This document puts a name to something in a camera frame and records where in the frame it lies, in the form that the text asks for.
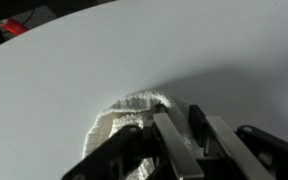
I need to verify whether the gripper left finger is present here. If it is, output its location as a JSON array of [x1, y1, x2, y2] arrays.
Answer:
[[61, 112, 205, 180]]

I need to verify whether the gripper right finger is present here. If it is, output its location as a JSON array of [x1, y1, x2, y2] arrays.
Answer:
[[188, 104, 288, 180]]

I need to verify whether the white waffle towel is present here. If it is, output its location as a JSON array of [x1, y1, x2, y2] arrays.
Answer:
[[81, 89, 199, 180]]

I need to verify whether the red plastic piece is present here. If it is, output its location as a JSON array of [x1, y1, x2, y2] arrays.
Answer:
[[0, 17, 31, 36]]

